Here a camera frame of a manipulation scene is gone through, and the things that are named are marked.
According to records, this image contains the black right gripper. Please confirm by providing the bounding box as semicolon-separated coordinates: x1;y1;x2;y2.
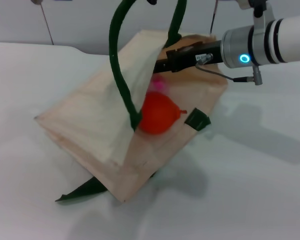
152;39;224;75

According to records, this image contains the pink toy peach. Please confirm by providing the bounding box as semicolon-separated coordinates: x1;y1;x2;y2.
149;76;171;95

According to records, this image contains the orange toy fruit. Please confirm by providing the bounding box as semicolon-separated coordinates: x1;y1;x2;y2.
138;91;188;135

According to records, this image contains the white handbag with green handles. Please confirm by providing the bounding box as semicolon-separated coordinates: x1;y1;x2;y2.
34;0;229;203

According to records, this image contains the right wrist camera housing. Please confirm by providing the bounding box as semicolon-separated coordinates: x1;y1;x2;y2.
236;0;268;10

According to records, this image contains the right silver camera mount bracket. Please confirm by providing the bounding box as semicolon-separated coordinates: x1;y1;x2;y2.
251;4;275;30

